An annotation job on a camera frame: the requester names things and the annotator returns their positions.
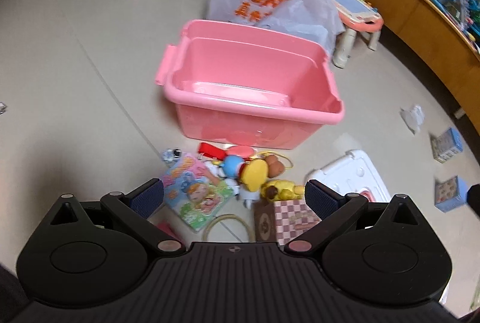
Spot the pink plastic storage bin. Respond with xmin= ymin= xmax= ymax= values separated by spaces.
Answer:
xmin=155 ymin=19 xmax=345 ymax=150

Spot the blue head figure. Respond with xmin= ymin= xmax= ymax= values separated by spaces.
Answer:
xmin=215 ymin=154 xmax=246 ymax=196

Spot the crumpled white paper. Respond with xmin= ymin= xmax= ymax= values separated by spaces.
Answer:
xmin=399 ymin=105 xmax=426 ymax=135

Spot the yellow hat doll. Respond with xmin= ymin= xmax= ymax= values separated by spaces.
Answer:
xmin=234 ymin=158 xmax=269 ymax=209

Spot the colourful picture book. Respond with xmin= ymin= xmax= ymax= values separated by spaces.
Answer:
xmin=162 ymin=153 xmax=235 ymax=233

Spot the beige ring hoop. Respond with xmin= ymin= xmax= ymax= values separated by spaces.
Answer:
xmin=201 ymin=214 xmax=253 ymax=243

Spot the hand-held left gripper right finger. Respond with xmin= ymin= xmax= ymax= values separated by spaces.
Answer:
xmin=283 ymin=179 xmax=422 ymax=256

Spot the brown checkered box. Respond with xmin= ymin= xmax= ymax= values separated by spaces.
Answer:
xmin=253 ymin=197 xmax=323 ymax=243

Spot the brown bear toy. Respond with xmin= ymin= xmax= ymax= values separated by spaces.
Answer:
xmin=262 ymin=154 xmax=287 ymax=177

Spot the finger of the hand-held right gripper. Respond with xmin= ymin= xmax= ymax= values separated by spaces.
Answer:
xmin=465 ymin=184 xmax=480 ymax=213

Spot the pink round toy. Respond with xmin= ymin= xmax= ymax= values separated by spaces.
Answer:
xmin=227 ymin=144 xmax=256 ymax=159

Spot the red toy piece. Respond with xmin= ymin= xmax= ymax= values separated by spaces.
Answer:
xmin=198 ymin=142 xmax=229 ymax=162

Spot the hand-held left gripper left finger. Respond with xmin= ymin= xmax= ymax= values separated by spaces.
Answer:
xmin=50 ymin=179 xmax=187 ymax=257

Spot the blue printed box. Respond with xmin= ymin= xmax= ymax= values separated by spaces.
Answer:
xmin=435 ymin=176 xmax=469 ymax=213
xmin=429 ymin=127 xmax=464 ymax=163

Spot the yellow duck toy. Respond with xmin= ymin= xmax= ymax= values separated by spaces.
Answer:
xmin=260 ymin=179 xmax=306 ymax=202

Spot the pink flat item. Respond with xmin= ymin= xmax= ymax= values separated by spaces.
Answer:
xmin=155 ymin=220 xmax=184 ymax=243

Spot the pink toy drawing table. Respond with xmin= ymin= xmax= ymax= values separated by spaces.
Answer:
xmin=329 ymin=0 xmax=385 ymax=69

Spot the yellow cord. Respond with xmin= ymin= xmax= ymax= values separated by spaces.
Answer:
xmin=259 ymin=150 xmax=294 ymax=171

